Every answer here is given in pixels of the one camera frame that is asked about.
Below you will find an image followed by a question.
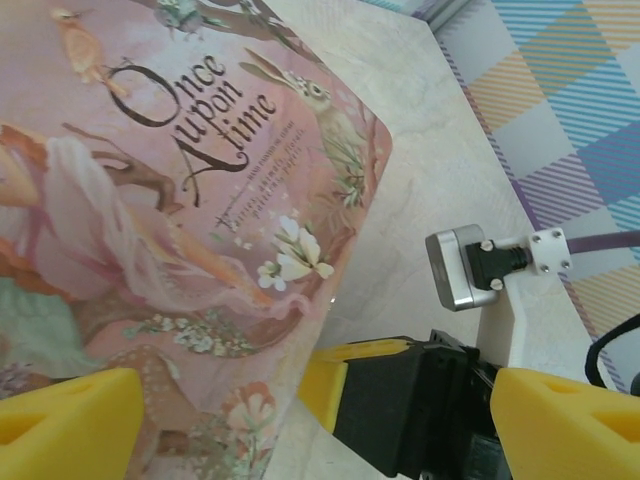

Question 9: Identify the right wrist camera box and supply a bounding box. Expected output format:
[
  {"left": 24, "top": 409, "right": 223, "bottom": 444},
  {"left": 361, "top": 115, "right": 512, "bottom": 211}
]
[{"left": 424, "top": 223, "right": 573, "bottom": 372}]

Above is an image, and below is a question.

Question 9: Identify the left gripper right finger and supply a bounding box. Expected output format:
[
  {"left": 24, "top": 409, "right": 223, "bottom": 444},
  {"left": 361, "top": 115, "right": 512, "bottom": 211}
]
[{"left": 489, "top": 367, "right": 640, "bottom": 480}]

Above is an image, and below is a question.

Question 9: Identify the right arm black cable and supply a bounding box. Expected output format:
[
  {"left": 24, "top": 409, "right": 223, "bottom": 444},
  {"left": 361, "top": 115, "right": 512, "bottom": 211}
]
[{"left": 583, "top": 313, "right": 640, "bottom": 389}]

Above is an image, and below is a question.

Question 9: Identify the pink illustrated tin box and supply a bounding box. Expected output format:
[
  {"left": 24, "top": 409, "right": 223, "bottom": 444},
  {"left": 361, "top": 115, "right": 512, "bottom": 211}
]
[{"left": 0, "top": 0, "right": 397, "bottom": 480}]

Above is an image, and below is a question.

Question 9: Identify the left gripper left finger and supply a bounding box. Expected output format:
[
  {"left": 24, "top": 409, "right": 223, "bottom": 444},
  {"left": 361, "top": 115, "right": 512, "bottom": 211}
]
[{"left": 0, "top": 367, "right": 147, "bottom": 480}]

